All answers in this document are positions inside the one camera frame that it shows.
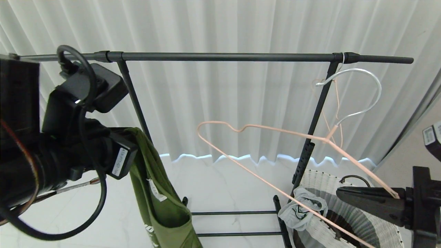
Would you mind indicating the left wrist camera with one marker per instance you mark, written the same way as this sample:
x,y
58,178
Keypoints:
x,y
106,88

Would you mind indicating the white curtain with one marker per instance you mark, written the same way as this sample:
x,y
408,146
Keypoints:
x,y
224,96

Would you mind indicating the green long-sleeved shirt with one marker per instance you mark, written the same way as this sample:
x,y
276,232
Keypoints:
x,y
162,213

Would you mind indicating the pale grey shorts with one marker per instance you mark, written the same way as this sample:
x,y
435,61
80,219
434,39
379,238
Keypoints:
x,y
303,201

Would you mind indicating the black clothes rack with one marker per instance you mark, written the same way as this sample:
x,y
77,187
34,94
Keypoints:
x,y
224,57

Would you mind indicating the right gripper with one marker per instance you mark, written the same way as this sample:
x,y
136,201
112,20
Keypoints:
x,y
425,206

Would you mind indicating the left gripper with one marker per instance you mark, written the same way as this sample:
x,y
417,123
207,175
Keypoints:
x,y
100,151

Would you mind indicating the pink clothes hanger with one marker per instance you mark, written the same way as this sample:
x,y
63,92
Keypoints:
x,y
337,103
361,168

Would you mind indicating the white laundry basket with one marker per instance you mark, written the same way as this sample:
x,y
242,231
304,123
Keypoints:
x,y
379,237

